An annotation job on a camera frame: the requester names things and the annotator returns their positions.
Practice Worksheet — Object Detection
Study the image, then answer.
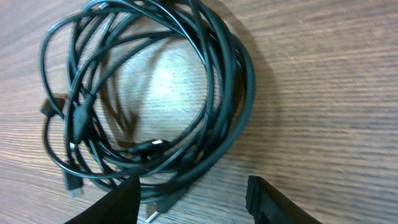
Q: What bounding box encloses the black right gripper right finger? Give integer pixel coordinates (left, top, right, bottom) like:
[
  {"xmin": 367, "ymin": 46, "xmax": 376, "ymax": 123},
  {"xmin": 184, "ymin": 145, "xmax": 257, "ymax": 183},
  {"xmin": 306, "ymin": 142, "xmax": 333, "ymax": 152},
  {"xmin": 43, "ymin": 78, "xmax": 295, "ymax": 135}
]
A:
[{"xmin": 246, "ymin": 175, "xmax": 321, "ymax": 224}]

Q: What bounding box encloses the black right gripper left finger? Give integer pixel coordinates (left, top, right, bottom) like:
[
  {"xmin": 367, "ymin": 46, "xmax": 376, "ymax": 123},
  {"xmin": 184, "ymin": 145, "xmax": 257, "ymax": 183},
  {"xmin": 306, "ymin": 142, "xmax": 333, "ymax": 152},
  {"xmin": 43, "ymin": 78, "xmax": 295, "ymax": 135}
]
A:
[{"xmin": 65, "ymin": 175, "xmax": 141, "ymax": 224}]

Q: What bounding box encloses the thick black USB cable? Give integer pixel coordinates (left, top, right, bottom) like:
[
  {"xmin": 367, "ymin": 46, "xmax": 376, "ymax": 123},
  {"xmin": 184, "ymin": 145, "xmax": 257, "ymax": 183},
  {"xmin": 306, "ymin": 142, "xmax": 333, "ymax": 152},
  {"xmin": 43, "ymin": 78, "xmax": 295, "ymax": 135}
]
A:
[{"xmin": 83, "ymin": 0, "xmax": 256, "ymax": 223}]

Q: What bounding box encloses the thin black USB cable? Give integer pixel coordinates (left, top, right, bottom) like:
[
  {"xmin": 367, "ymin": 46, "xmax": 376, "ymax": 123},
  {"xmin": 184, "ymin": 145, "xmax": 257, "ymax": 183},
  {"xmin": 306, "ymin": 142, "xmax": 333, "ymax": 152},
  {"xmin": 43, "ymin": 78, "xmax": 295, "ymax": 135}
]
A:
[{"xmin": 39, "ymin": 0, "xmax": 218, "ymax": 198}]

